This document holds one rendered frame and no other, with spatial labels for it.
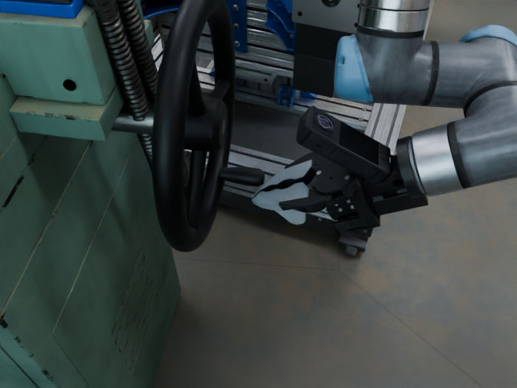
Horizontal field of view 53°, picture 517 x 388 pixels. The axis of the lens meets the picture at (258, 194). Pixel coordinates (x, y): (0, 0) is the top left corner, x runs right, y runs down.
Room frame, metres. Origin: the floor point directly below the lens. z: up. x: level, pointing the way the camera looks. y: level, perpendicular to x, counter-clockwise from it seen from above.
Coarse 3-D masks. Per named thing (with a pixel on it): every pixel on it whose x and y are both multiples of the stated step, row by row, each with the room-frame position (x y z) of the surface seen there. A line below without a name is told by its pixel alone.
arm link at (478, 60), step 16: (480, 32) 0.53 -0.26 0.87; (496, 32) 0.52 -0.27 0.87; (512, 32) 0.53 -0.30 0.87; (448, 48) 0.49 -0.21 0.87; (464, 48) 0.49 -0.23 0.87; (480, 48) 0.49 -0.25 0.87; (496, 48) 0.49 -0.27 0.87; (512, 48) 0.49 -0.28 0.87; (448, 64) 0.47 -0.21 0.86; (464, 64) 0.47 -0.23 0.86; (480, 64) 0.47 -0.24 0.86; (496, 64) 0.47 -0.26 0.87; (512, 64) 0.47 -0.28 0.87; (448, 80) 0.46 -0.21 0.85; (464, 80) 0.46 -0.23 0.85; (480, 80) 0.45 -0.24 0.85; (496, 80) 0.44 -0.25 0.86; (512, 80) 0.44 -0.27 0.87; (432, 96) 0.46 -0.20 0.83; (448, 96) 0.46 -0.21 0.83; (464, 96) 0.45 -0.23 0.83; (464, 112) 0.44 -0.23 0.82
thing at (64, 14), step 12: (0, 0) 0.41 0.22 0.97; (12, 0) 0.41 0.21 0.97; (24, 0) 0.41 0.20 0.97; (36, 0) 0.41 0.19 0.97; (48, 0) 0.41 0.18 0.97; (60, 0) 0.41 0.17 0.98; (72, 0) 0.41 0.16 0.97; (84, 0) 0.43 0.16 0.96; (12, 12) 0.41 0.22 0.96; (24, 12) 0.41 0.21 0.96; (36, 12) 0.41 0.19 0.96; (48, 12) 0.41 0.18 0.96; (60, 12) 0.41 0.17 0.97; (72, 12) 0.40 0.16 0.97
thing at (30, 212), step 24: (48, 144) 0.42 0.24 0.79; (72, 144) 0.47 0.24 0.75; (48, 168) 0.41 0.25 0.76; (72, 168) 0.45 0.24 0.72; (24, 192) 0.36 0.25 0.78; (48, 192) 0.39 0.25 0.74; (0, 216) 0.31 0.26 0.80; (24, 216) 0.34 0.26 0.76; (48, 216) 0.37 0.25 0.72; (0, 240) 0.30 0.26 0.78; (24, 240) 0.32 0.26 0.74; (0, 264) 0.28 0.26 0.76; (24, 264) 0.31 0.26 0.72; (0, 288) 0.26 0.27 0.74; (0, 312) 0.25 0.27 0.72
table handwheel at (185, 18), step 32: (192, 0) 0.44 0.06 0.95; (224, 0) 0.52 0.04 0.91; (192, 32) 0.40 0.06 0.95; (224, 32) 0.54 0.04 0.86; (192, 64) 0.38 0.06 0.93; (224, 64) 0.55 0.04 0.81; (160, 96) 0.35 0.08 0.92; (192, 96) 0.41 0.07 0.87; (224, 96) 0.54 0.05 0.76; (128, 128) 0.43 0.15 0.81; (160, 128) 0.33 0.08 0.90; (192, 128) 0.41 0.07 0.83; (224, 128) 0.43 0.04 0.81; (160, 160) 0.31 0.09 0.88; (192, 160) 0.40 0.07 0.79; (224, 160) 0.48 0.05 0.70; (160, 192) 0.30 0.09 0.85; (192, 192) 0.37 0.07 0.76; (160, 224) 0.29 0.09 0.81; (192, 224) 0.35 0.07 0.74
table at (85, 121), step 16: (0, 80) 0.40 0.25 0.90; (0, 96) 0.39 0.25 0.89; (16, 96) 0.41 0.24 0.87; (112, 96) 0.41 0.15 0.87; (0, 112) 0.38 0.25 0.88; (16, 112) 0.39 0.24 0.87; (32, 112) 0.38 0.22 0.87; (48, 112) 0.38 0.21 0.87; (64, 112) 0.38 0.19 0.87; (80, 112) 0.38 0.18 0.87; (96, 112) 0.38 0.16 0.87; (112, 112) 0.40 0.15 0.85; (0, 128) 0.37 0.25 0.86; (16, 128) 0.39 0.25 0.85; (32, 128) 0.38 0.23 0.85; (48, 128) 0.38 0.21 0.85; (64, 128) 0.38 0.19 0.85; (80, 128) 0.38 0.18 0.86; (96, 128) 0.37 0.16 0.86; (0, 144) 0.36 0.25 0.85
